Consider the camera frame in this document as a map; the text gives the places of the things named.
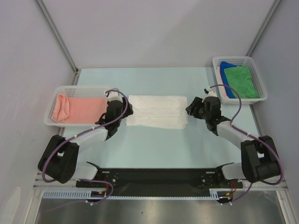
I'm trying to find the white towel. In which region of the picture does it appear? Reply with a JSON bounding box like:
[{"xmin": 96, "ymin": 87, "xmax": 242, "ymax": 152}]
[{"xmin": 126, "ymin": 95, "xmax": 188, "ymax": 130}]

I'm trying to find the green towel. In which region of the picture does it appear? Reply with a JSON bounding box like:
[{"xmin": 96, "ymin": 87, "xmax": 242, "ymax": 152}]
[{"xmin": 224, "ymin": 65, "xmax": 258, "ymax": 98}]

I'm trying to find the pink terry towel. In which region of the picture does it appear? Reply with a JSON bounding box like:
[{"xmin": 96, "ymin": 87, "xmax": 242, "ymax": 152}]
[{"xmin": 51, "ymin": 94, "xmax": 107, "ymax": 124}]

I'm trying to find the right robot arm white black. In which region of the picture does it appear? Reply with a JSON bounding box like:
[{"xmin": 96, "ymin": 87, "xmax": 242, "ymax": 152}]
[{"xmin": 185, "ymin": 96, "xmax": 283, "ymax": 188}]

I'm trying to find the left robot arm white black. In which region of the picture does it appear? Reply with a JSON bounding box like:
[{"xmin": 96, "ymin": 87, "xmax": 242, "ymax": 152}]
[{"xmin": 38, "ymin": 97, "xmax": 133, "ymax": 183}]

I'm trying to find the white basket with towels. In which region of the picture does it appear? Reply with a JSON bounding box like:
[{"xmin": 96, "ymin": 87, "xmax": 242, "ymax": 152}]
[{"xmin": 212, "ymin": 56, "xmax": 268, "ymax": 105}]

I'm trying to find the light pink towel in basket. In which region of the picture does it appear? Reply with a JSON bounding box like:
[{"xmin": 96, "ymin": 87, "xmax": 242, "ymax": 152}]
[{"xmin": 217, "ymin": 66, "xmax": 228, "ymax": 98}]

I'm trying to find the empty white plastic basket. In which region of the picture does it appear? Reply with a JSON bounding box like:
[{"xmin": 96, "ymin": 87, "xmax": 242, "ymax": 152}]
[{"xmin": 43, "ymin": 85, "xmax": 111, "ymax": 127}]

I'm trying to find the blue towel in basket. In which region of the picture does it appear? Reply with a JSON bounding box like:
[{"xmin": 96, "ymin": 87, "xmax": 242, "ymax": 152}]
[{"xmin": 220, "ymin": 61, "xmax": 236, "ymax": 98}]

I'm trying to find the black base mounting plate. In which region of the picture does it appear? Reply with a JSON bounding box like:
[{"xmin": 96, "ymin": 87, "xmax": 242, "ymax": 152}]
[{"xmin": 76, "ymin": 168, "xmax": 243, "ymax": 197}]

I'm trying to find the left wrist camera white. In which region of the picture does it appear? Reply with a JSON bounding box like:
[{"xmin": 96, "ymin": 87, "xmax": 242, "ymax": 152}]
[{"xmin": 104, "ymin": 90, "xmax": 122, "ymax": 102}]

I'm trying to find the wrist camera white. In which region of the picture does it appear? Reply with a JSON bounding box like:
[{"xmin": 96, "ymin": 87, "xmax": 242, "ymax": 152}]
[
  {"xmin": 104, "ymin": 90, "xmax": 122, "ymax": 102},
  {"xmin": 204, "ymin": 88, "xmax": 217, "ymax": 98}
]

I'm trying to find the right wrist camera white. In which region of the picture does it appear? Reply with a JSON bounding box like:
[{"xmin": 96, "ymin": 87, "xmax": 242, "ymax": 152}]
[{"xmin": 204, "ymin": 88, "xmax": 217, "ymax": 98}]

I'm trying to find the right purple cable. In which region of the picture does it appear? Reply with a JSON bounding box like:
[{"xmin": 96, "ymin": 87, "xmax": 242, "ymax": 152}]
[{"xmin": 209, "ymin": 84, "xmax": 285, "ymax": 206}]

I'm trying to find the purple cable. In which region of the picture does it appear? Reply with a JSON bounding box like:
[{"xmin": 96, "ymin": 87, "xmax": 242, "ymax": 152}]
[
  {"xmin": 42, "ymin": 88, "xmax": 130, "ymax": 212},
  {"xmin": 209, "ymin": 84, "xmax": 285, "ymax": 206}
]

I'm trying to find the left aluminium corner post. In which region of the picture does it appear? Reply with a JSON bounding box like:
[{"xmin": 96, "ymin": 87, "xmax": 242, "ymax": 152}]
[{"xmin": 33, "ymin": 0, "xmax": 78, "ymax": 74}]

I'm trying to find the aluminium corner post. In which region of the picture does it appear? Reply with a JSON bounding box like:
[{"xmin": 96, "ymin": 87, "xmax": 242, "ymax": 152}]
[
  {"xmin": 33, "ymin": 0, "xmax": 78, "ymax": 74},
  {"xmin": 246, "ymin": 0, "xmax": 284, "ymax": 56}
]

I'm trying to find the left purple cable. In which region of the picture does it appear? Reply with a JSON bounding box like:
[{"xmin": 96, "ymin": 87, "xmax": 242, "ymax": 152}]
[{"xmin": 42, "ymin": 88, "xmax": 130, "ymax": 212}]

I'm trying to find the white slotted cable duct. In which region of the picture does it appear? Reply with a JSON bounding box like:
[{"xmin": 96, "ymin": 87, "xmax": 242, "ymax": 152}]
[{"xmin": 43, "ymin": 189, "xmax": 231, "ymax": 200}]

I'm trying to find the right aluminium corner post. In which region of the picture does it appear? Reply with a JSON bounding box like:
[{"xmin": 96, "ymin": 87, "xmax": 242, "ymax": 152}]
[{"xmin": 246, "ymin": 0, "xmax": 284, "ymax": 56}]

